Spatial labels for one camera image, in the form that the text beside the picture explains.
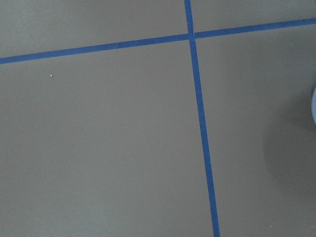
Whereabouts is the blue bowl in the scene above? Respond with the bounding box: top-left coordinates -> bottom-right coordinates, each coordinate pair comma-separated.
311,87 -> 316,124

